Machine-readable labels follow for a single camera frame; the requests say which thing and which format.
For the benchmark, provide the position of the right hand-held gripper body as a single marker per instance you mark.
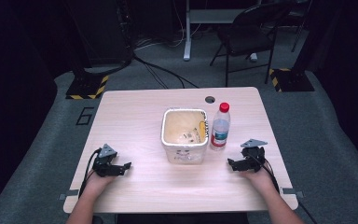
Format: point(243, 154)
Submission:
point(254, 157)

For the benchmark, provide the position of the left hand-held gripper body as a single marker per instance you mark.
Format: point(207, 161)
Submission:
point(103, 165)

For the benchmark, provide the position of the person's left hand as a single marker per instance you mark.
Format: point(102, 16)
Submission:
point(98, 183)

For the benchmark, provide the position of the person's right hand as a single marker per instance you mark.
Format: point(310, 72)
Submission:
point(259, 177)

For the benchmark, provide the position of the clear red-capped water bottle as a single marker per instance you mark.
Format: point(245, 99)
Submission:
point(220, 129)

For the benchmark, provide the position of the grey tape strip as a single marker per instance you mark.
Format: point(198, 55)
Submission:
point(292, 192)
point(69, 194)

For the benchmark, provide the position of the white square paper tub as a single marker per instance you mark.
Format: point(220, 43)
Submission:
point(185, 137)

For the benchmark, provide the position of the black yellow-striped stand base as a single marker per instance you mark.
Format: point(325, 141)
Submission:
point(87, 87)
point(290, 80)

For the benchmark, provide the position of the black folding chair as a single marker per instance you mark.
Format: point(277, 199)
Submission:
point(245, 37)

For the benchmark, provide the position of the black equipment stand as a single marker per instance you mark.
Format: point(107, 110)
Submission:
point(105, 31)

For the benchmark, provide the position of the white desk frame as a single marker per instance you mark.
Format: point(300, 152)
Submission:
point(188, 31)

